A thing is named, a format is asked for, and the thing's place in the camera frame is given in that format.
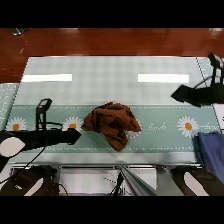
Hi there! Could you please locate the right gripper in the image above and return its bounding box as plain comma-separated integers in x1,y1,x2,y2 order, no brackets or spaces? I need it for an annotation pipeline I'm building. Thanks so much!
170,84,203,108

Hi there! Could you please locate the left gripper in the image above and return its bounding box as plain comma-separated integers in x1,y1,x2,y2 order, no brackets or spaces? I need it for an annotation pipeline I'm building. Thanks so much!
45,127,83,146

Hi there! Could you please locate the brown garment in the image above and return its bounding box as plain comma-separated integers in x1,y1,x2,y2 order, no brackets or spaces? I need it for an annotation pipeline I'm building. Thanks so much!
80,101,143,153

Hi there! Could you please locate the blue garment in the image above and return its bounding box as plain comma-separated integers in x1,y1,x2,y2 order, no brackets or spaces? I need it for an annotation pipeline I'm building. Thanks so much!
192,131,224,185

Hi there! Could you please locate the black cable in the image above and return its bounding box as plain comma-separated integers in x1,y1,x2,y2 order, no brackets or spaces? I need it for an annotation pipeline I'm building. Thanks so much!
109,171,126,197
23,145,48,170

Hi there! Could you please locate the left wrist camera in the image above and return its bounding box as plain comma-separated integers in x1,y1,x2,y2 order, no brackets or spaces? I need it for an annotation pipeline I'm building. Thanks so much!
35,97,54,132

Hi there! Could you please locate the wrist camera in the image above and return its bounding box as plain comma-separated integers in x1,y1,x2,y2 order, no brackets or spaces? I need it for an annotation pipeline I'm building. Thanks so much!
207,52,224,86
35,97,54,132

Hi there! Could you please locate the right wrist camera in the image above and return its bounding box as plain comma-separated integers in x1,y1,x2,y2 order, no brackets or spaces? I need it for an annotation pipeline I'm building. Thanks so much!
207,52,224,86

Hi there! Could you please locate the silver frame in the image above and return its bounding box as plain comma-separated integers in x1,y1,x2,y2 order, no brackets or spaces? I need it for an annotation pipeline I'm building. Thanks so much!
7,162,205,197

